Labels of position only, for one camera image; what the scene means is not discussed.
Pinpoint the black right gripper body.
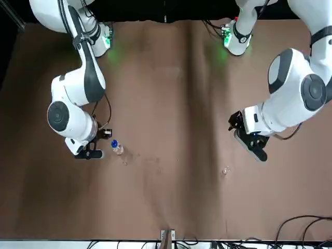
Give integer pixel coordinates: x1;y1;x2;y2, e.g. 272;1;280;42
95;126;114;142

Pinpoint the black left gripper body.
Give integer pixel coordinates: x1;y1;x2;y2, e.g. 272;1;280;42
234;112;245;131

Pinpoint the clear bottle with blue collar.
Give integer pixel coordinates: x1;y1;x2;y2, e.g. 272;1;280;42
110;139;125;156

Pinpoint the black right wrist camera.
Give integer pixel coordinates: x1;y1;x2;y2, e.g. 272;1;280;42
73;149;105;160

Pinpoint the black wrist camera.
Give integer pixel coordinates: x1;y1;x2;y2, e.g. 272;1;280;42
73;149;105;160
233;129;268;162

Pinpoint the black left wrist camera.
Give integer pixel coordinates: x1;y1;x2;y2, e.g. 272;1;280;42
233;129;268;162

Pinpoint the aluminium profile post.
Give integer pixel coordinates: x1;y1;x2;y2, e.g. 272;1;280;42
159;229;175;249

